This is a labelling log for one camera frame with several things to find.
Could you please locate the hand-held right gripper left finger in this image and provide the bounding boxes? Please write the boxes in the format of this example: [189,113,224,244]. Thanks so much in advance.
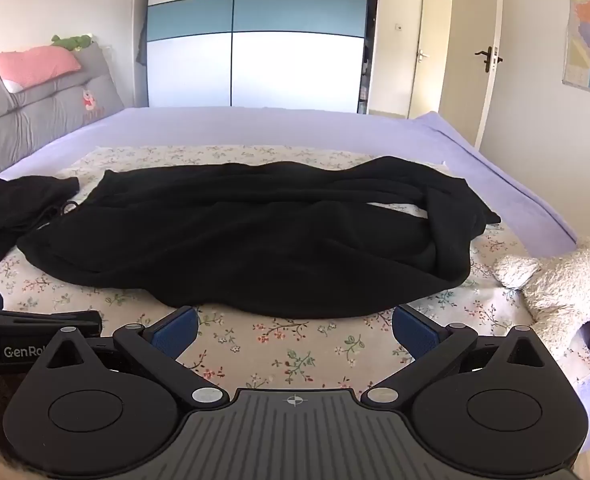
[40,306,228,411]

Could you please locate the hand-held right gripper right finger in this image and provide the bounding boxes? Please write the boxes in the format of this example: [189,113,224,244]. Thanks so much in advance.
[360,304,551,406]

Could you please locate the black pants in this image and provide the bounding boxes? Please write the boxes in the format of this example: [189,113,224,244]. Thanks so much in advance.
[17,156,501,320]

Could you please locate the pile of black clothes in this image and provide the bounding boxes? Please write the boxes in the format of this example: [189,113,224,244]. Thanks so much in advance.
[0,172,80,267]

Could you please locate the floral blanket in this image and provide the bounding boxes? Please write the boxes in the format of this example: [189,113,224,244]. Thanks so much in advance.
[0,145,590,401]

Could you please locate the white fluffy plush toy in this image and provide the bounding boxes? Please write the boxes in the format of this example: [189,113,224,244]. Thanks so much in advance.
[490,237,590,361]

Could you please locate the grey headboard cushion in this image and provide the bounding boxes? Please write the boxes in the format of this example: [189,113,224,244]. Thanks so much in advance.
[0,42,126,176]

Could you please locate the purple bed sheet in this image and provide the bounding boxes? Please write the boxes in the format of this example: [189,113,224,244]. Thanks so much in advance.
[0,106,590,461]

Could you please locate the red striped pillow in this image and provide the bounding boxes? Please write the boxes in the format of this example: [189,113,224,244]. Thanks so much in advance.
[0,45,82,93]

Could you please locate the white hallway door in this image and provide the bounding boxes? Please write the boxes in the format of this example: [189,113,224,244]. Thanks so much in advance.
[408,0,452,118]

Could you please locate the green plush toy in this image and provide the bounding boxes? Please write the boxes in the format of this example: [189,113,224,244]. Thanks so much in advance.
[51,34,93,52]

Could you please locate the white and blue wardrobe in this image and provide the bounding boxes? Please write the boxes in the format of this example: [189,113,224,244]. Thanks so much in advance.
[135,0,383,113]

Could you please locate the cream open door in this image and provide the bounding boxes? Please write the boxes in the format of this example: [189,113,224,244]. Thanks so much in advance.
[440,0,505,151]

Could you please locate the black door handle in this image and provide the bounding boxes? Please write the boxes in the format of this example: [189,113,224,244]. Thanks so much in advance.
[475,46,500,77]

